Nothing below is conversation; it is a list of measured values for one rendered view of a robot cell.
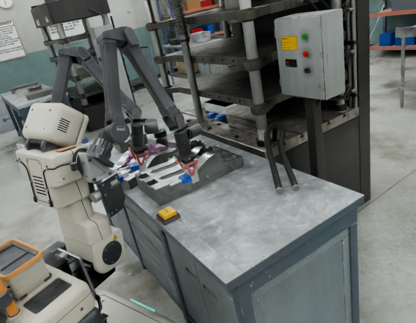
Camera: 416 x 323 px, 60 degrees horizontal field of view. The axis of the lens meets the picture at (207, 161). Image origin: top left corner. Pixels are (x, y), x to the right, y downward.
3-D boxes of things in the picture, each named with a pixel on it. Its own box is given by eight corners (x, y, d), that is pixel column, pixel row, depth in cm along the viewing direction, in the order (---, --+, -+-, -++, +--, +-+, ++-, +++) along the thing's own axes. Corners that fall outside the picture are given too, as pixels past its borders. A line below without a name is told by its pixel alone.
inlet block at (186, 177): (174, 192, 156) (171, 181, 154) (168, 189, 160) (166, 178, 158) (199, 181, 162) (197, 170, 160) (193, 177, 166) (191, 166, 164)
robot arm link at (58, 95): (60, 52, 176) (57, 40, 167) (89, 57, 179) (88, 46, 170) (43, 138, 164) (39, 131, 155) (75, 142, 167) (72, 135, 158)
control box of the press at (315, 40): (331, 273, 219) (314, 16, 160) (293, 250, 244) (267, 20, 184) (354, 255, 229) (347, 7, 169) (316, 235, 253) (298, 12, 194)
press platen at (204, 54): (259, 97, 193) (255, 61, 185) (156, 80, 297) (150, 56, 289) (359, 59, 229) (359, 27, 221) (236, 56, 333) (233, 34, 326)
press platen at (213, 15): (253, 49, 183) (248, 8, 175) (149, 49, 287) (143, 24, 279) (357, 16, 218) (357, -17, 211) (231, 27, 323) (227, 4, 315)
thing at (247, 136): (266, 161, 209) (264, 149, 206) (165, 123, 314) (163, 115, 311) (359, 115, 245) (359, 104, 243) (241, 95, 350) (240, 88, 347)
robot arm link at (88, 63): (75, 61, 177) (72, 49, 167) (84, 55, 179) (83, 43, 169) (134, 125, 176) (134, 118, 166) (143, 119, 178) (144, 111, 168)
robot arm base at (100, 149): (76, 154, 132) (97, 157, 125) (86, 135, 135) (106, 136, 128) (93, 165, 139) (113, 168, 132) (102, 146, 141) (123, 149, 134)
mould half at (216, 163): (160, 206, 169) (153, 181, 164) (138, 188, 190) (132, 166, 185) (243, 166, 191) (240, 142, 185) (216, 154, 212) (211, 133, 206)
